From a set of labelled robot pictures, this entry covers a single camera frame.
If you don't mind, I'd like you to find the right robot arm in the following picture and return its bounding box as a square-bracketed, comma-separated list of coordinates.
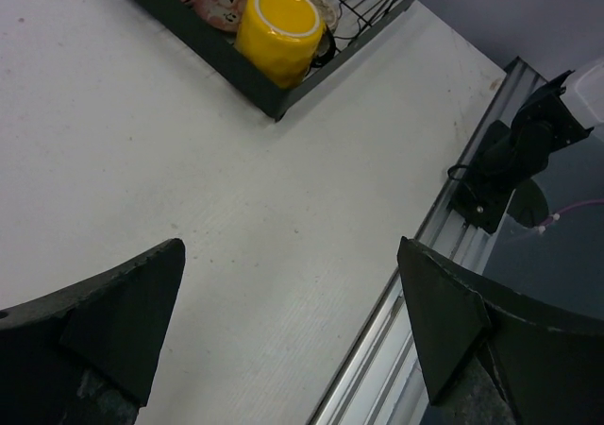
[468, 66, 603, 193]

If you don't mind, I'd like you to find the black two-tier dish rack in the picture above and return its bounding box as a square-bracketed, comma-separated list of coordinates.
[134, 0, 415, 120]

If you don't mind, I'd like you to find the yellow ceramic mug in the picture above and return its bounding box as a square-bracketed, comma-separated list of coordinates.
[235, 0, 326, 89]

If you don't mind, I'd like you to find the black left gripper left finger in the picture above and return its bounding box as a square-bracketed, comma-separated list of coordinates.
[1, 238, 185, 424]

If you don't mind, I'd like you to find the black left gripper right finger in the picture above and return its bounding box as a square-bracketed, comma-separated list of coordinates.
[397, 238, 603, 424]

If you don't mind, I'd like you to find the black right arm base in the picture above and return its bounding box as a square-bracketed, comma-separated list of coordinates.
[447, 121, 552, 234]

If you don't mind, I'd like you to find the small speckled glass cup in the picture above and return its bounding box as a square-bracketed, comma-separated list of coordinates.
[310, 0, 339, 33]

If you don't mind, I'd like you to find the aluminium mounting rail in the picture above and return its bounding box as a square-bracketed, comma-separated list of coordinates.
[306, 56, 567, 425]

